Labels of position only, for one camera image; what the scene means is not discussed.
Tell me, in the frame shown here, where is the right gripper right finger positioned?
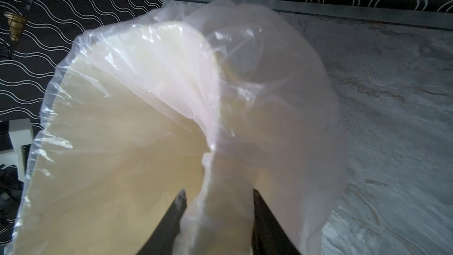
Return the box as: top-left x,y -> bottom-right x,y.
252,190 -> 301,255

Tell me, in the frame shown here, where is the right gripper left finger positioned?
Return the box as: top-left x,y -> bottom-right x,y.
136,189 -> 187,255

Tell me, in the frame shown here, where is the cream trash bin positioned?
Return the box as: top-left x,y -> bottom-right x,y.
5,19 -> 263,255

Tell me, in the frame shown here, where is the clear plastic bin liner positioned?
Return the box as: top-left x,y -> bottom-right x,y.
5,0 -> 348,255

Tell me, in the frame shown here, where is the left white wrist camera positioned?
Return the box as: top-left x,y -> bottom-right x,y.
1,119 -> 34,183

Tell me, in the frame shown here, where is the black wire wall basket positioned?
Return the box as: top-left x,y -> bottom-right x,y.
1,0 -> 35,59

